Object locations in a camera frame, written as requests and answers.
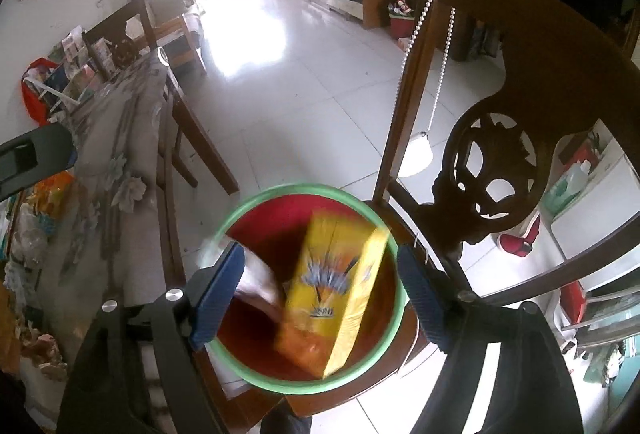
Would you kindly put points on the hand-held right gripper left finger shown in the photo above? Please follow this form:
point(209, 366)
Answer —
point(220, 296)

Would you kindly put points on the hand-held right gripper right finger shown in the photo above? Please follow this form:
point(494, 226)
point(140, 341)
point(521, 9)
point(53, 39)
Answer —
point(420, 299)

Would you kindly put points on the white paper wrapper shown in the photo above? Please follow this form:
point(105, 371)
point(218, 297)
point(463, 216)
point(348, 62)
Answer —
point(260, 284)

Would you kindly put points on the red bin with green rim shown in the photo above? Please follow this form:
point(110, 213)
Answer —
point(260, 234)

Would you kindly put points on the yellow cardboard box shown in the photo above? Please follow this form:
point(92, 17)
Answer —
point(330, 284)

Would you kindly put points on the orange snack packet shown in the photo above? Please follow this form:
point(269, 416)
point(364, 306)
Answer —
point(52, 194)

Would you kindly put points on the red bag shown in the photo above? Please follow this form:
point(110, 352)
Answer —
point(32, 103)

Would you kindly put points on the floral tablecloth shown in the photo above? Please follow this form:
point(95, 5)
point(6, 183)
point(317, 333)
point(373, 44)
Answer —
point(115, 138)

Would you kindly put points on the clear plastic bag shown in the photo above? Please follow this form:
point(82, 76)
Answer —
point(30, 234)

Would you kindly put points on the white magazine rack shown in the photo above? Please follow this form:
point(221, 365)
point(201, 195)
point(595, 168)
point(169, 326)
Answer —
point(75, 73)

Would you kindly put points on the red slipper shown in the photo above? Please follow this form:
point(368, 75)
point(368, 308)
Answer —
point(517, 241)

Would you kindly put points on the plain wooden chair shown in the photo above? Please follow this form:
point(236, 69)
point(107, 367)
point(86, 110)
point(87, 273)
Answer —
point(125, 23)

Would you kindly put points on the wooden sofa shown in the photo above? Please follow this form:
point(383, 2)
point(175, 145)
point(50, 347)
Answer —
point(175, 48)

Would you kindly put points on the green plastic bottle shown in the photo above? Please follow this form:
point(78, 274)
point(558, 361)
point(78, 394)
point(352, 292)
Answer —
point(565, 189)

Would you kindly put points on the carved wooden chair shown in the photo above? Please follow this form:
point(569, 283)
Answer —
point(500, 38)

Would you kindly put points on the red bucket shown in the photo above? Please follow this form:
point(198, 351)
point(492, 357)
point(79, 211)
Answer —
point(402, 23)

